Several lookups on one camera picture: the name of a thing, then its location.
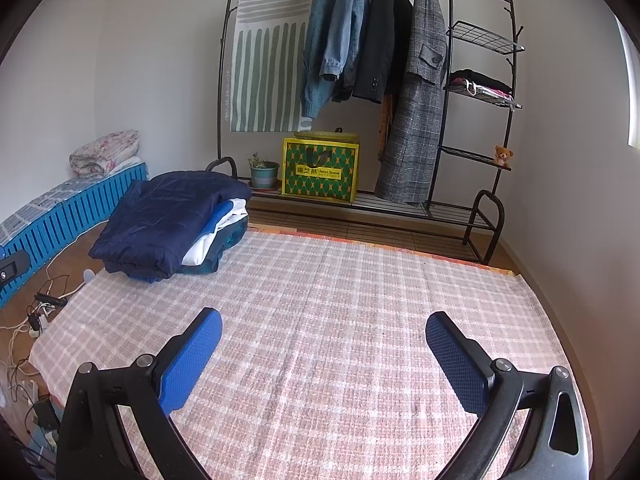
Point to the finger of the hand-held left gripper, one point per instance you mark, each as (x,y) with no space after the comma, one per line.
(12,265)

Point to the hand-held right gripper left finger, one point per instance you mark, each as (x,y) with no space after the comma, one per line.
(192,360)

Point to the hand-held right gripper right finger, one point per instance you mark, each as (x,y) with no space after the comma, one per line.
(457,360)

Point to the navy quilted jacket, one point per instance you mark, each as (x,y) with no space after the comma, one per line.
(160,220)

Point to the black metal clothes rack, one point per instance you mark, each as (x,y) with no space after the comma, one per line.
(440,210)

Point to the white power strip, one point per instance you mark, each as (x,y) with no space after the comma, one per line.
(39,324)

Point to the grey white patterned cover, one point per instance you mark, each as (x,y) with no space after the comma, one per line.
(45,197)

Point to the blue slatted crate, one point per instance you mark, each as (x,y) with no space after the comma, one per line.
(75,215)

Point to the white folded garment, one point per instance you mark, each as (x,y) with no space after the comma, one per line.
(210,242)

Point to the dark green folded garment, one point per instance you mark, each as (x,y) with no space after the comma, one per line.
(227,242)

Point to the pink white plaid blanket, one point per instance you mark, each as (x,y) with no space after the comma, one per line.
(325,320)

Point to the floral folded quilt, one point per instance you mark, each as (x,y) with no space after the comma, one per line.
(102,152)

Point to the bright blue folded garment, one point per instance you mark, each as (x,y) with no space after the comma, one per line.
(220,217)

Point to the small potted plant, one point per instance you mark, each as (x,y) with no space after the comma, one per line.
(263,175)

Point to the small teddy bear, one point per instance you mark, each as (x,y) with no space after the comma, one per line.
(503,156)

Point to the yellow green patterned box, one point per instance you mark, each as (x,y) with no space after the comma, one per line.
(320,170)

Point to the grey plaid coat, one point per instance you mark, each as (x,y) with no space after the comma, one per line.
(410,135)

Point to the folded black cloth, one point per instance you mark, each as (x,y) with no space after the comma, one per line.
(480,77)

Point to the teal knit sweater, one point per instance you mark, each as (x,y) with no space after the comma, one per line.
(315,90)

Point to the green white striped cloth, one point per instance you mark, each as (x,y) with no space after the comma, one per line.
(260,60)

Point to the window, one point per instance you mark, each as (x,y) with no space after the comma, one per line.
(629,85)

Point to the black jacket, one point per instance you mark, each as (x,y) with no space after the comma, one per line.
(385,35)

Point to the blue denim jacket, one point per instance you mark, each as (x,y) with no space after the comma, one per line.
(345,20)

